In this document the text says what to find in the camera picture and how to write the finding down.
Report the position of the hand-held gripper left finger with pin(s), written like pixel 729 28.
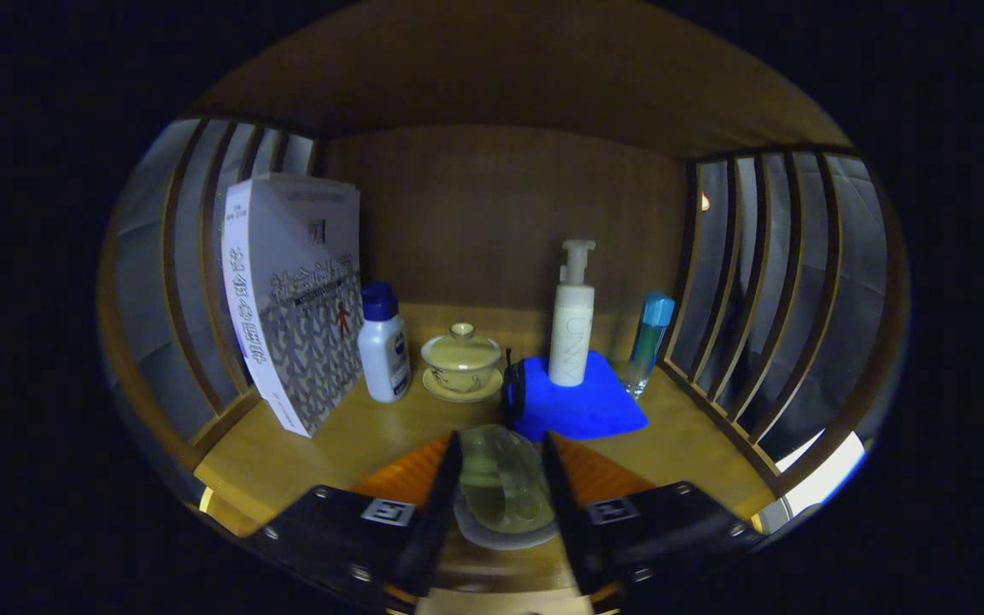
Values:
pixel 436 521

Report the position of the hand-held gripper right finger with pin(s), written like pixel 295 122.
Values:
pixel 569 521

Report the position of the wooden countertop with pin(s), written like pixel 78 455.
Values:
pixel 372 436

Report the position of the wooden cabinet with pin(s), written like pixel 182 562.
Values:
pixel 500 213

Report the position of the blue folded cloth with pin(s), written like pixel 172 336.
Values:
pixel 586 406

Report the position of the yellow lidded tea cup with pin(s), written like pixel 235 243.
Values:
pixel 461 359

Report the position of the white bottle with blue cap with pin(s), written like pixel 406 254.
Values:
pixel 384 359

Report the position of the white pump bottle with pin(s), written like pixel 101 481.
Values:
pixel 571 333

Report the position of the clear blue bottle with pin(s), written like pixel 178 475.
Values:
pixel 650 342

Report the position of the thick white book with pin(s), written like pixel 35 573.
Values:
pixel 304 299

